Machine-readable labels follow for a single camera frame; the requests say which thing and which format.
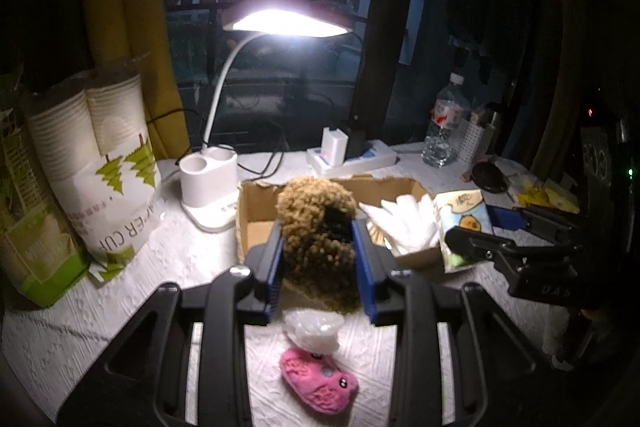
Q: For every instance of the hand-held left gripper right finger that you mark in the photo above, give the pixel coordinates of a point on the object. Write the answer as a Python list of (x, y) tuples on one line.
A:
[(362, 267)]

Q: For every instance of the clear plastic wrapped packet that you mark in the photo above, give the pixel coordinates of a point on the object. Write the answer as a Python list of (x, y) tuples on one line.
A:
[(312, 331)]

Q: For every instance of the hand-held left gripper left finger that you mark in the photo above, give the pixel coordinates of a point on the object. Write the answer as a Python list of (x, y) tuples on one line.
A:
[(274, 267)]

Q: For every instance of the white charger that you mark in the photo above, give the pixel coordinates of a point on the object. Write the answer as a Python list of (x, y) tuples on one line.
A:
[(333, 147)]

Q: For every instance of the black charger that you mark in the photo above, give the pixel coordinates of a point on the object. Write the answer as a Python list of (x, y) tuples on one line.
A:
[(356, 137)]

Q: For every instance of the cardboard box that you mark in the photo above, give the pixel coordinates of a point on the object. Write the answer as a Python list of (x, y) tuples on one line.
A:
[(255, 207)]

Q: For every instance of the black round pouch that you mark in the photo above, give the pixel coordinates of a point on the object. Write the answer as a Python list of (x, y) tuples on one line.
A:
[(490, 177)]

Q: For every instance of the yellow plastic packet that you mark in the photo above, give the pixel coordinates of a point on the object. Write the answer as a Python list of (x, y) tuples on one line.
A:
[(547, 198)]

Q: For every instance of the white desk lamp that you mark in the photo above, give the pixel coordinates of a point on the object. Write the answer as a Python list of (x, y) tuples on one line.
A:
[(285, 23)]

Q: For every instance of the clear water bottle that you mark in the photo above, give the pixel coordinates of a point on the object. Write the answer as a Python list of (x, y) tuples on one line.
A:
[(445, 127)]

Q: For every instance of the hanging dark clothes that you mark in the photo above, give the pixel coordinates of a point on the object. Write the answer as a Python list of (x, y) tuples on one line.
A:
[(475, 7)]

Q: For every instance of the white textured tablecloth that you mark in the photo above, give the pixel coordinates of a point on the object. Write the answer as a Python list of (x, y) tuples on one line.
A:
[(150, 257)]

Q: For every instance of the pink plush toy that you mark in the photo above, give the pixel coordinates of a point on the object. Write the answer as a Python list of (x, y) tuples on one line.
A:
[(317, 379)]

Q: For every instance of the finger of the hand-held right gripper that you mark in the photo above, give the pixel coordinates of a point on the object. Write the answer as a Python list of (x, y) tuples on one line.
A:
[(507, 217), (475, 244)]

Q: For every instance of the brown curly plush toy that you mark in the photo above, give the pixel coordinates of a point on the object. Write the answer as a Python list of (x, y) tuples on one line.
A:
[(305, 217)]

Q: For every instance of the white power strip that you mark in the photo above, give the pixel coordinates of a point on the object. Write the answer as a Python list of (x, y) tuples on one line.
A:
[(372, 159)]

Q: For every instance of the dark window frame post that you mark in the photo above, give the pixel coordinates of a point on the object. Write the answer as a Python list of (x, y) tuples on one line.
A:
[(385, 7)]

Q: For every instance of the white gloves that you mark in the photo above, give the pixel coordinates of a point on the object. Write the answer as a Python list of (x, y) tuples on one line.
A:
[(410, 222)]

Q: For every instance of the white paper cup pack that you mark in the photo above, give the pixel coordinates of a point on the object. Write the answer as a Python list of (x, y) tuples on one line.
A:
[(105, 147)]

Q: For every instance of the cartoon print tissue packet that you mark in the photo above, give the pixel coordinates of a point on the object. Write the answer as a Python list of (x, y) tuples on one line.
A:
[(460, 212)]

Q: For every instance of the white perforated basket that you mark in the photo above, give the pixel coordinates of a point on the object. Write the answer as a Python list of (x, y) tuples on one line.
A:
[(477, 139)]

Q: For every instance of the yellow curtain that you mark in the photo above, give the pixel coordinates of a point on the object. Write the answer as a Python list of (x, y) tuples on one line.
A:
[(130, 7)]

